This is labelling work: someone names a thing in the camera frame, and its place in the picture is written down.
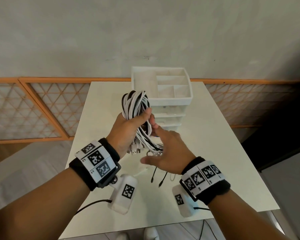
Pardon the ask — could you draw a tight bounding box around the person's left forearm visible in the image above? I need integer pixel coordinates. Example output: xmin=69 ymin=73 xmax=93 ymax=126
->
xmin=0 ymin=168 xmax=91 ymax=240

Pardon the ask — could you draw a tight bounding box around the black wristband with marker tags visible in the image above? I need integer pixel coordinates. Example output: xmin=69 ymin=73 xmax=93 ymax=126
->
xmin=69 ymin=137 xmax=122 ymax=192
xmin=179 ymin=156 xmax=231 ymax=206

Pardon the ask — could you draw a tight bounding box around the white drawer organizer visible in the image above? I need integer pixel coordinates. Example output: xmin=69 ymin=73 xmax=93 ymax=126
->
xmin=131 ymin=66 xmax=192 ymax=131

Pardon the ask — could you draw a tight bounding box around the white table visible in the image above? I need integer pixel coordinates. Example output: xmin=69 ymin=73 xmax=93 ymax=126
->
xmin=58 ymin=81 xmax=281 ymax=240

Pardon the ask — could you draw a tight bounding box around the person's left hand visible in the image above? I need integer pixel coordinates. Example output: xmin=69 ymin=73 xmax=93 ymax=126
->
xmin=106 ymin=107 xmax=156 ymax=160

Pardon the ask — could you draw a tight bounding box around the person's right forearm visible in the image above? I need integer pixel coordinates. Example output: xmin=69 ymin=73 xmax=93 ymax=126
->
xmin=207 ymin=187 xmax=292 ymax=240

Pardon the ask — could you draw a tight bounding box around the person's right hand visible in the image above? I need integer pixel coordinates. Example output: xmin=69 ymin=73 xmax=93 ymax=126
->
xmin=140 ymin=125 xmax=197 ymax=175

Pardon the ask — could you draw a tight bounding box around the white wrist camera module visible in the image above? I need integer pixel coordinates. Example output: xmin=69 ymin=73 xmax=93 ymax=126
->
xmin=171 ymin=184 xmax=198 ymax=218
xmin=107 ymin=173 xmax=139 ymax=216

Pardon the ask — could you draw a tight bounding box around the orange-framed lattice screen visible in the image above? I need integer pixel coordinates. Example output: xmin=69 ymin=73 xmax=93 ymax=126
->
xmin=0 ymin=77 xmax=75 ymax=146
xmin=189 ymin=78 xmax=300 ymax=130
xmin=17 ymin=77 xmax=133 ymax=142

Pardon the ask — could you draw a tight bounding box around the black camera power cord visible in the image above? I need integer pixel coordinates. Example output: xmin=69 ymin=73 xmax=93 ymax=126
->
xmin=193 ymin=206 xmax=217 ymax=240
xmin=74 ymin=199 xmax=113 ymax=216

